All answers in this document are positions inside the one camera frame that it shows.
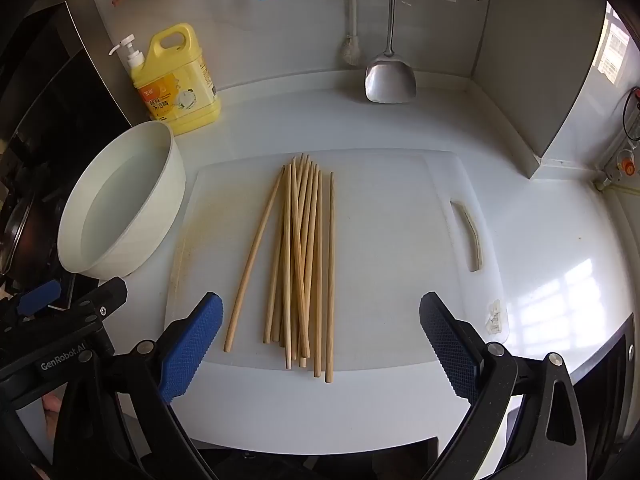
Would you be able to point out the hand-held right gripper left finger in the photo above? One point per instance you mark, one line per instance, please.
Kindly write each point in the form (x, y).
(192, 347)

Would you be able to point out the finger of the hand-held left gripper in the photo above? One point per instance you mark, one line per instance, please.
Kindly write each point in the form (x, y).
(102, 295)
(37, 295)

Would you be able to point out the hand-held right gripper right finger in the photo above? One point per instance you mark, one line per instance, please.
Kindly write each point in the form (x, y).
(447, 347)

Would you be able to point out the white plastic bowl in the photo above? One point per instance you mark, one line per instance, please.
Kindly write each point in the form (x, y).
(120, 200)

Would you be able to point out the pile of wooden chopsticks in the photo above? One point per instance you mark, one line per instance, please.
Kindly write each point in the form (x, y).
(300, 260)

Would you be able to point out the person's left hand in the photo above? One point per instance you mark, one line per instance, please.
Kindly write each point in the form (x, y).
(51, 405)

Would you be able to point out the white food scraps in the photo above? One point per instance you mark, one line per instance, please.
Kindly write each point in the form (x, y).
(494, 317)

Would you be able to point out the dark cooking pot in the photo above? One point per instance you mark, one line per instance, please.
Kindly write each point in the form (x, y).
(12, 240)

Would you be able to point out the white plastic cutting board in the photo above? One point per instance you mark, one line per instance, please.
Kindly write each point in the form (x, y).
(390, 240)

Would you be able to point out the black gas stove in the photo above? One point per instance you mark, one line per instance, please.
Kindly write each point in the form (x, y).
(55, 125)

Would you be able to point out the yellow dish soap bottle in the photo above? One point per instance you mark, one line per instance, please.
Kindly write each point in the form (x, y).
(175, 85)

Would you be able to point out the wall socket with red switch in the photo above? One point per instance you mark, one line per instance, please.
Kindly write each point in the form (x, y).
(622, 165)

